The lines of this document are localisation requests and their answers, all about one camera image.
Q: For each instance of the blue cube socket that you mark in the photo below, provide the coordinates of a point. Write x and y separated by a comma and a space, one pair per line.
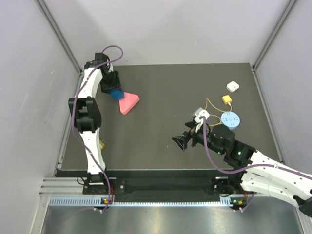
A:
116, 94

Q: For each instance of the white square charger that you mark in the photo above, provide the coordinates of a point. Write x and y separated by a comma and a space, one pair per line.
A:
232, 86

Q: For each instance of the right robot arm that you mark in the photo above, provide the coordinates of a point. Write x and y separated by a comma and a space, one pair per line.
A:
252, 171

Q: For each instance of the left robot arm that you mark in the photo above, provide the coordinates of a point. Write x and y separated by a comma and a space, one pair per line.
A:
87, 120

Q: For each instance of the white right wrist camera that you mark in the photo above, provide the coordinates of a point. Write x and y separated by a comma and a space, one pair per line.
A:
198, 116

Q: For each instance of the orange charger block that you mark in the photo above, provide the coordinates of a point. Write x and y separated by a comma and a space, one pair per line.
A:
227, 100

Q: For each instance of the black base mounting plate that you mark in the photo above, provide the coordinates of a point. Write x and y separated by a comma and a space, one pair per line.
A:
154, 182

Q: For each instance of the pink triangular power strip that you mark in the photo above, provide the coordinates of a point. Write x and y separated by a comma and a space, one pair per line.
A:
128, 102

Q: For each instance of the aluminium frame rail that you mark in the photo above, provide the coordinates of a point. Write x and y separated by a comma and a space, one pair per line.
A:
62, 186

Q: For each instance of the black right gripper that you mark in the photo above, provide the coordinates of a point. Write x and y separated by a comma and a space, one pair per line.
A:
183, 140

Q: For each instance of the yellow plug adapter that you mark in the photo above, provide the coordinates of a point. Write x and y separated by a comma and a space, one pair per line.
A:
102, 144

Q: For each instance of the round light blue power strip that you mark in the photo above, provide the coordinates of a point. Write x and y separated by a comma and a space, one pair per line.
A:
230, 119

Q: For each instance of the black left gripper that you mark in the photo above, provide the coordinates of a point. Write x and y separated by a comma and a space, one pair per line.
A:
115, 83

